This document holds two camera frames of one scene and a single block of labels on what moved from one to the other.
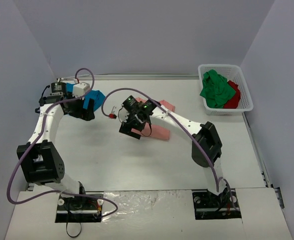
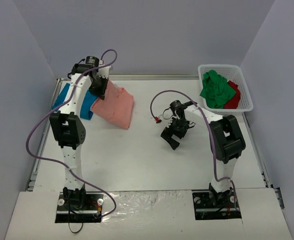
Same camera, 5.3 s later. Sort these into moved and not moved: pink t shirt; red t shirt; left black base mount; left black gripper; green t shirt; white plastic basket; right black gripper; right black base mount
Moved: left black gripper; right black gripper; pink t shirt
Not moved: red t shirt; white plastic basket; right black base mount; left black base mount; green t shirt
